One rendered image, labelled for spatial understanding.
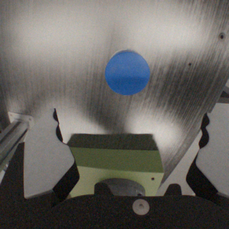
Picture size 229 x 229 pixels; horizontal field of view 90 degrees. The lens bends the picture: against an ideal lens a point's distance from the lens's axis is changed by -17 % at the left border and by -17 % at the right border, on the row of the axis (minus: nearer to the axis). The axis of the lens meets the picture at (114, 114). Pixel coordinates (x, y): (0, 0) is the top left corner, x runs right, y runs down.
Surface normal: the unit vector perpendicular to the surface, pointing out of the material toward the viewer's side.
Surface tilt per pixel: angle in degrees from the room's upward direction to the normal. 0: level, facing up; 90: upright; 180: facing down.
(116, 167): 90
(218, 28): 0
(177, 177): 0
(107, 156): 90
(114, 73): 0
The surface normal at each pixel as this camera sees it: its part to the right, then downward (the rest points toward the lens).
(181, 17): -0.06, 0.54
